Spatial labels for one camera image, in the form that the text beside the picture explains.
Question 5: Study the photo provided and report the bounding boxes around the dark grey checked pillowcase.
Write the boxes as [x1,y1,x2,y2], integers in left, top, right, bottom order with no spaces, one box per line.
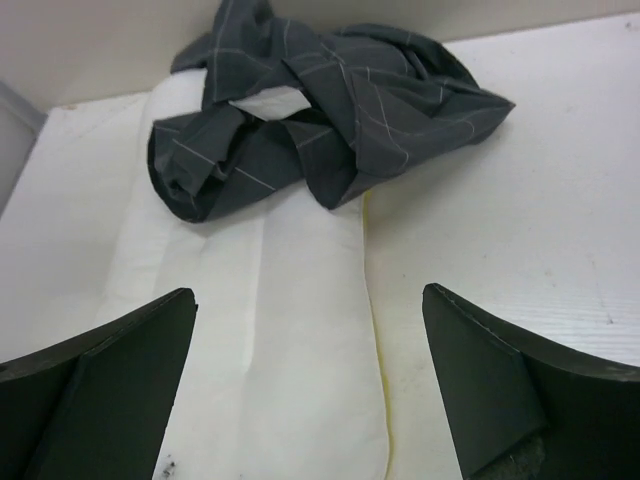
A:
[147,1,513,223]

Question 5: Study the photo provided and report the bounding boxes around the white pillow with yellow edge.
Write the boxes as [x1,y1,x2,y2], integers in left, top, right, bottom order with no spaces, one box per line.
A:
[97,70,390,479]

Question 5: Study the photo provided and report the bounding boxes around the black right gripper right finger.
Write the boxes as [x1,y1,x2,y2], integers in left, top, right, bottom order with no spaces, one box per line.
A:
[422,284,639,479]

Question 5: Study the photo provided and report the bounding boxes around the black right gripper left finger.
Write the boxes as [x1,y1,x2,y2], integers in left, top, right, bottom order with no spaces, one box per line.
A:
[1,288,196,479]

